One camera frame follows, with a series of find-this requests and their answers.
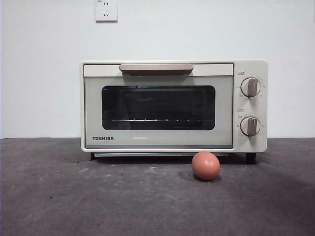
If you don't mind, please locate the glass oven door with handle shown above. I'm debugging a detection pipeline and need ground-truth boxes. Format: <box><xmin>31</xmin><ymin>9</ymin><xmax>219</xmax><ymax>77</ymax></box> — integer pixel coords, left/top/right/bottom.
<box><xmin>83</xmin><ymin>63</ymin><xmax>234</xmax><ymax>149</ymax></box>

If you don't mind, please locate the brown egg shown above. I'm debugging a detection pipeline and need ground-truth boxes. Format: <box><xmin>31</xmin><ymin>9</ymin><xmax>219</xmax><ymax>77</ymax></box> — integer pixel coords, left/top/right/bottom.
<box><xmin>191</xmin><ymin>151</ymin><xmax>221</xmax><ymax>181</ymax></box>

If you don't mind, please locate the metal crumb tray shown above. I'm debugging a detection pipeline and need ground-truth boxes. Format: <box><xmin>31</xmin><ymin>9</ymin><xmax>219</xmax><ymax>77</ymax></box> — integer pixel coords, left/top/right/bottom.
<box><xmin>94</xmin><ymin>152</ymin><xmax>228</xmax><ymax>158</ymax></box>

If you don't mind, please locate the small cream oven knob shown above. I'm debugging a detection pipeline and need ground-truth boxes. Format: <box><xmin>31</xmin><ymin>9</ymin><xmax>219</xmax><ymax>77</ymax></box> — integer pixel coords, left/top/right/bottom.
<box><xmin>240</xmin><ymin>117</ymin><xmax>261</xmax><ymax>137</ymax></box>

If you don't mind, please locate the large cream oven knob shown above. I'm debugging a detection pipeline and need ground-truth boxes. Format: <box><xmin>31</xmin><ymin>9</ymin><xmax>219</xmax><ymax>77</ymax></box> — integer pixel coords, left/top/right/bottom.
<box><xmin>240</xmin><ymin>77</ymin><xmax>262</xmax><ymax>99</ymax></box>

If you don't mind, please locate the cream Toshiba toaster oven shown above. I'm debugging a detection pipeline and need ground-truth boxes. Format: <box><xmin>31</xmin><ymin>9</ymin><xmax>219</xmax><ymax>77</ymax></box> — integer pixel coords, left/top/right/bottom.
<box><xmin>80</xmin><ymin>59</ymin><xmax>268</xmax><ymax>164</ymax></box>

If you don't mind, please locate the metal wire oven rack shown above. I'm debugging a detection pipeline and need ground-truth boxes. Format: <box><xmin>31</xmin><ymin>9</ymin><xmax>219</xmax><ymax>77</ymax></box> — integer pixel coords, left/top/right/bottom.
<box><xmin>110</xmin><ymin>118</ymin><xmax>199</xmax><ymax>123</ymax></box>

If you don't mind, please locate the white wall socket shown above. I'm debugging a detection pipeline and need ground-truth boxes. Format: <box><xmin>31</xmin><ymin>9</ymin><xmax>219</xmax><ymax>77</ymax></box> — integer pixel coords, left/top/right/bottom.
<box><xmin>95</xmin><ymin>0</ymin><xmax>118</xmax><ymax>23</ymax></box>

